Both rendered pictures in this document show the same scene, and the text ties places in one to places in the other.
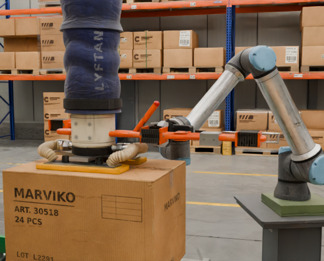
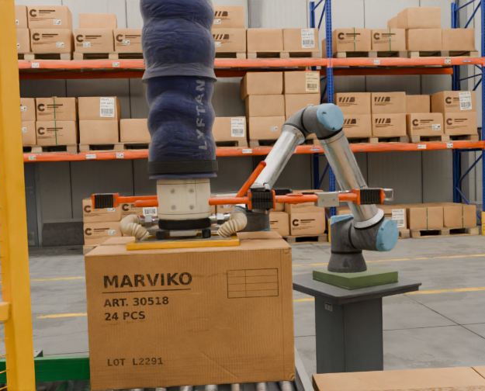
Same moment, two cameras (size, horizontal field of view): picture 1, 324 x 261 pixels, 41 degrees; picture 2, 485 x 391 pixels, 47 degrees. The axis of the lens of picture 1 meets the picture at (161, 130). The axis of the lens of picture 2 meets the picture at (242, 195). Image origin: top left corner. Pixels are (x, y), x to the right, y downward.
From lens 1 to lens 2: 74 cm
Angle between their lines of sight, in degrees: 21
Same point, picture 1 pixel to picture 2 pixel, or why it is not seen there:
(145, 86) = (50, 171)
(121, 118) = not seen: hidden behind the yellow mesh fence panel
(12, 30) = not seen: outside the picture
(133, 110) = (33, 203)
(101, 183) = (226, 256)
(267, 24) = not seen: hidden behind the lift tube
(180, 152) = (262, 223)
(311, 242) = (373, 316)
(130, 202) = (264, 275)
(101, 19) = (202, 66)
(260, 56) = (330, 114)
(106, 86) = (209, 145)
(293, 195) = (353, 267)
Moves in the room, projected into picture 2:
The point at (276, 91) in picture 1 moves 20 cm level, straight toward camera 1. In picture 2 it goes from (344, 152) to (359, 151)
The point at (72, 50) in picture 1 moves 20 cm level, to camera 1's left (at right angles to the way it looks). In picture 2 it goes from (169, 102) to (102, 102)
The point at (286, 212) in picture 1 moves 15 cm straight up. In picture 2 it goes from (354, 284) to (353, 250)
